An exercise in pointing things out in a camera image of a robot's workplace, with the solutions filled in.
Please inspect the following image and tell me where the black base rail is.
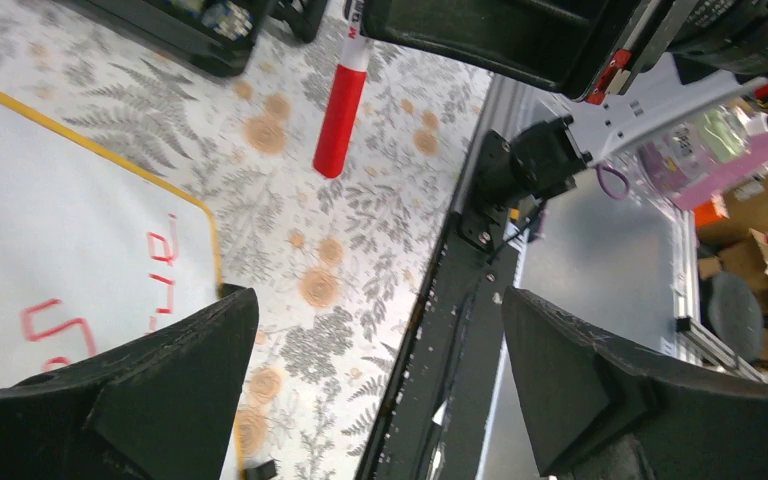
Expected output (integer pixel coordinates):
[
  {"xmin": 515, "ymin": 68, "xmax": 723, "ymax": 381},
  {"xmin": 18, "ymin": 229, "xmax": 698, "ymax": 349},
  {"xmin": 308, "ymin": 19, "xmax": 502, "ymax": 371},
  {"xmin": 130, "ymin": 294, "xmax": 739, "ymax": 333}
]
[{"xmin": 356, "ymin": 76, "xmax": 526, "ymax": 479}]

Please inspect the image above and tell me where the pink storage box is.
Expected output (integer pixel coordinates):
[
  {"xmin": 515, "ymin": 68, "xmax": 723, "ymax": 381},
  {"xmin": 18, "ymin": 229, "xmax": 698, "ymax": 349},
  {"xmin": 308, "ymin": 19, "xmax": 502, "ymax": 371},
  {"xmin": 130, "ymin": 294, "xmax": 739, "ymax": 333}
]
[{"xmin": 634, "ymin": 105, "xmax": 768, "ymax": 210}]

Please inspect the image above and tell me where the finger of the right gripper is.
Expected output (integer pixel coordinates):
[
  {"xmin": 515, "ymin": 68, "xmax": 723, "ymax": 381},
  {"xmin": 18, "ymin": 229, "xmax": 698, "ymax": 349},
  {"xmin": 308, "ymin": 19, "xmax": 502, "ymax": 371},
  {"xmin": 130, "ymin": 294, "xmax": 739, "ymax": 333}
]
[{"xmin": 362, "ymin": 0, "xmax": 643, "ymax": 100}]

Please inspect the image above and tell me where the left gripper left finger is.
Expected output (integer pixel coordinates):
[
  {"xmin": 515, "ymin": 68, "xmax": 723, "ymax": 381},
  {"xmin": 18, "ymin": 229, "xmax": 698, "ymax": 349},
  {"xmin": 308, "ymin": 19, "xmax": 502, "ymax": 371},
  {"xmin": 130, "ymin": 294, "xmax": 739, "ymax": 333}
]
[{"xmin": 0, "ymin": 288, "xmax": 259, "ymax": 479}]

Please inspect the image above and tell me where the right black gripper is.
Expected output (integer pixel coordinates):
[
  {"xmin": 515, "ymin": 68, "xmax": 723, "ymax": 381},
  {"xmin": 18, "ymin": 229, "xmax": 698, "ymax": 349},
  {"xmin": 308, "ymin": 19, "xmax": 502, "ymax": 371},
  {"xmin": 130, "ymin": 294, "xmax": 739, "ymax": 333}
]
[{"xmin": 582, "ymin": 1, "xmax": 768, "ymax": 105}]

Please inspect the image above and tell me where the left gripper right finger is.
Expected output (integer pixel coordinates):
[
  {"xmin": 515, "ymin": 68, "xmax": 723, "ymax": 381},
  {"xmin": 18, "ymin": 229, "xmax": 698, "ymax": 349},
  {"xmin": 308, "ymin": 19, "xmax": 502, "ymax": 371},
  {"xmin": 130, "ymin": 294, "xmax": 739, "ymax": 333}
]
[{"xmin": 502, "ymin": 288, "xmax": 768, "ymax": 479}]

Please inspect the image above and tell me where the black poker chip case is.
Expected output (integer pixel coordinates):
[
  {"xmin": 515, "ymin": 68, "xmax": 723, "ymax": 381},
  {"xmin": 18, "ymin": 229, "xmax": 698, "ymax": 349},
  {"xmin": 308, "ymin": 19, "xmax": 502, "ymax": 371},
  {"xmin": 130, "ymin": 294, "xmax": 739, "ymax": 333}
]
[{"xmin": 64, "ymin": 0, "xmax": 328, "ymax": 78}]

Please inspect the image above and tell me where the dark round stool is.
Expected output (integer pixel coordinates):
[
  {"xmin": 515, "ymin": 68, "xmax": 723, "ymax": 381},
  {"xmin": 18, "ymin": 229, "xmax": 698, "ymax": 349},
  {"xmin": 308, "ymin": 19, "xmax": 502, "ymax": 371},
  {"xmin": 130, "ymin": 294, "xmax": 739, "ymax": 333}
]
[{"xmin": 701, "ymin": 272, "xmax": 768, "ymax": 369}]

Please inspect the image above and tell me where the yellow framed whiteboard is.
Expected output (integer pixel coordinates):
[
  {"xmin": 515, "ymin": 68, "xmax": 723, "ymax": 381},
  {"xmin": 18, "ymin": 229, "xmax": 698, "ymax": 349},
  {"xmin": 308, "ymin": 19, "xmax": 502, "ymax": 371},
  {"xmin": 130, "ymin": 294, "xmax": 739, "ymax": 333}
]
[{"xmin": 0, "ymin": 92, "xmax": 245, "ymax": 479}]

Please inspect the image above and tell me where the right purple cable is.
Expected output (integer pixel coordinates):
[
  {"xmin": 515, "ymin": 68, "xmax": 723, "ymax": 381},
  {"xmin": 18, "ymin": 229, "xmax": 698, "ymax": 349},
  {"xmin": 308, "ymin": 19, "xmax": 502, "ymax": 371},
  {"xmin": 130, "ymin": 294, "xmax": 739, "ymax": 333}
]
[{"xmin": 594, "ymin": 162, "xmax": 632, "ymax": 202}]

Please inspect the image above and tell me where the white marker pen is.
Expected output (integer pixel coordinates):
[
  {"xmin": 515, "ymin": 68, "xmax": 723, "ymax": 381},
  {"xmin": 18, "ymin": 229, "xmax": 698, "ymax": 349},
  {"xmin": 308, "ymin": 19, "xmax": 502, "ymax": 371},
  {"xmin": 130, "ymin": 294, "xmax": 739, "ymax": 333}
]
[{"xmin": 339, "ymin": 0, "xmax": 373, "ymax": 72}]

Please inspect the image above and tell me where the red marker cap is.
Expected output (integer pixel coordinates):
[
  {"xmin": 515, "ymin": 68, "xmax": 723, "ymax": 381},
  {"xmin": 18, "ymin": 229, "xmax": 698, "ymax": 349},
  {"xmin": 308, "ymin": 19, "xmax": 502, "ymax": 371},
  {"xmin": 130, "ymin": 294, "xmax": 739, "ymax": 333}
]
[{"xmin": 313, "ymin": 64, "xmax": 366, "ymax": 179}]

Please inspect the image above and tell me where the floral tablecloth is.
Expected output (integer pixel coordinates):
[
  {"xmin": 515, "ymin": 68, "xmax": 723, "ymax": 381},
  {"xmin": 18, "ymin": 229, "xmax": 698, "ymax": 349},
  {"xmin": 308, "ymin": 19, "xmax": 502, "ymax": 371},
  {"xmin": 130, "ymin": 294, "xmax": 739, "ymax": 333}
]
[{"xmin": 0, "ymin": 1, "xmax": 489, "ymax": 479}]

